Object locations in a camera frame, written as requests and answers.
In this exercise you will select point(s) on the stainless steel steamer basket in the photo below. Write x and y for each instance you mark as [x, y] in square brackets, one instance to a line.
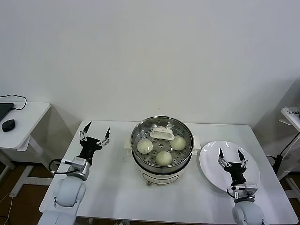
[189, 153]

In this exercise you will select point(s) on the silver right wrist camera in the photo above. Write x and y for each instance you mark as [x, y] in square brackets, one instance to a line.
[246, 191]

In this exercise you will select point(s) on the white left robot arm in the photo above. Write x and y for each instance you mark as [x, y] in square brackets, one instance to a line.
[69, 192]

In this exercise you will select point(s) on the black laptop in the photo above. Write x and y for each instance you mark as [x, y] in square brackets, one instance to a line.
[4, 110]

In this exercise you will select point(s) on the white steamed baozi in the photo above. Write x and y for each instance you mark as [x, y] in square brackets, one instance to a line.
[145, 146]
[164, 159]
[178, 143]

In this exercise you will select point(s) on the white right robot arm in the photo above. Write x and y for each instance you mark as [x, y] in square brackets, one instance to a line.
[248, 211]

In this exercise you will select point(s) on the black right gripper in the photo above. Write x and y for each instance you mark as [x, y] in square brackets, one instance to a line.
[236, 173]

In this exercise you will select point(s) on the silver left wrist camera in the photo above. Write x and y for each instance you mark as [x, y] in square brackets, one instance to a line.
[78, 162]

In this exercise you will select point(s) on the black computer mouse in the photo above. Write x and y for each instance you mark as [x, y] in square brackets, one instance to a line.
[8, 125]

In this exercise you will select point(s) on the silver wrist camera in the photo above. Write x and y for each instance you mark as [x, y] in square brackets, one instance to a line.
[78, 162]
[246, 191]

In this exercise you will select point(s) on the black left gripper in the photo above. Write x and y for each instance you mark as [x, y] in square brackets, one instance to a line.
[89, 146]

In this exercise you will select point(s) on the white round plate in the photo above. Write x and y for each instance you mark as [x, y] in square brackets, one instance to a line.
[211, 164]

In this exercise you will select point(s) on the white side table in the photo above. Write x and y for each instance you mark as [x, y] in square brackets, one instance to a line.
[28, 122]

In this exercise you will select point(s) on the black power strip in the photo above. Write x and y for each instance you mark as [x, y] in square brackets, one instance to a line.
[278, 164]

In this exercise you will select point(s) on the cream electric cooker base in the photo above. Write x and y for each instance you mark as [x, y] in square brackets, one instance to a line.
[161, 175]

